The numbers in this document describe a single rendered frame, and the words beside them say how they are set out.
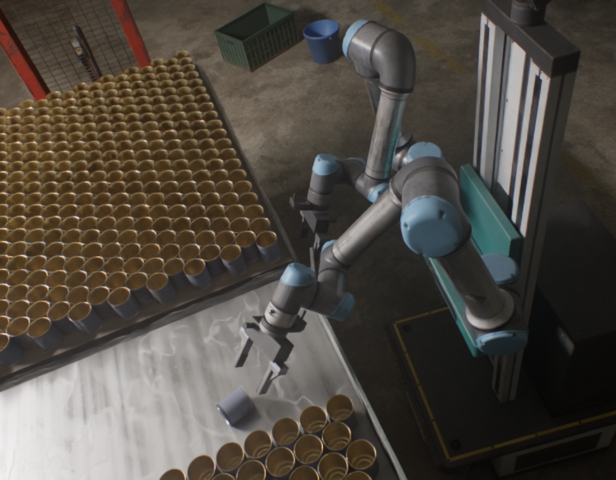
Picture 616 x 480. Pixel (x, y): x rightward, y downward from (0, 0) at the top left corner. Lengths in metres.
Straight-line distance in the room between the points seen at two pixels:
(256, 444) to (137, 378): 0.44
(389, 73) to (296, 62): 3.61
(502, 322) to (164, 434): 0.91
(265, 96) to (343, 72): 0.68
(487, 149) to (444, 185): 0.57
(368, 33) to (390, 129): 0.26
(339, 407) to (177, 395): 0.46
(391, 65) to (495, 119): 0.33
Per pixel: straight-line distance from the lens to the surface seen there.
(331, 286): 1.39
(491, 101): 1.61
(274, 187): 3.83
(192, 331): 1.77
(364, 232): 1.34
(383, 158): 1.66
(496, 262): 1.51
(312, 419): 1.50
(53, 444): 1.76
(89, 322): 1.85
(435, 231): 1.10
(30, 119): 2.84
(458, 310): 1.69
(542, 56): 1.32
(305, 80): 4.86
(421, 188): 1.13
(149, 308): 1.86
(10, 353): 1.93
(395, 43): 1.58
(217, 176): 2.11
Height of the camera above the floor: 2.42
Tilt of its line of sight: 46 degrees down
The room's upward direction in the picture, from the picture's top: 13 degrees counter-clockwise
